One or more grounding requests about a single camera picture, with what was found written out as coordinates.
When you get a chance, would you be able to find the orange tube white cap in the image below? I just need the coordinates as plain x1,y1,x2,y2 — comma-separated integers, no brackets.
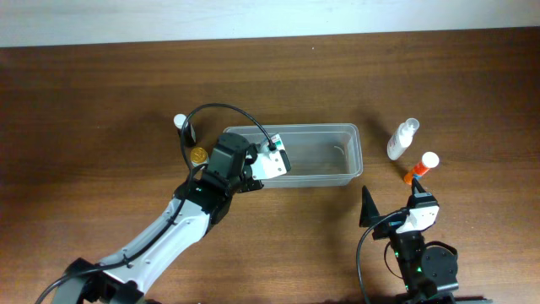
403,151,440,185

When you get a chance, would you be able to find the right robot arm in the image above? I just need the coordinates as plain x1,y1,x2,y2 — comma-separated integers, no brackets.
355,179,459,303

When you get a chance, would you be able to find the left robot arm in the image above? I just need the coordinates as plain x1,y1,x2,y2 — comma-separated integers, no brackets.
48,133,291,303

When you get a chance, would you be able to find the white spray bottle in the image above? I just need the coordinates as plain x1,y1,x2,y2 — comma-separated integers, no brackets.
386,117,420,160

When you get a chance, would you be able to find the dark bottle white cap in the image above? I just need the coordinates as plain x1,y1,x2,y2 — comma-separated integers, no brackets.
173,113,197,148

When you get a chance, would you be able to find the white green medicine box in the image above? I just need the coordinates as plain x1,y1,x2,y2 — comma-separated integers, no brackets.
259,133,285,153

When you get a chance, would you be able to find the small jar gold lid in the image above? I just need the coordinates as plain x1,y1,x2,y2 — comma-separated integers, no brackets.
190,147,210,167

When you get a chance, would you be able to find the clear plastic container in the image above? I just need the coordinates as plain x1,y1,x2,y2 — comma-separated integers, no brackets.
222,122,364,189

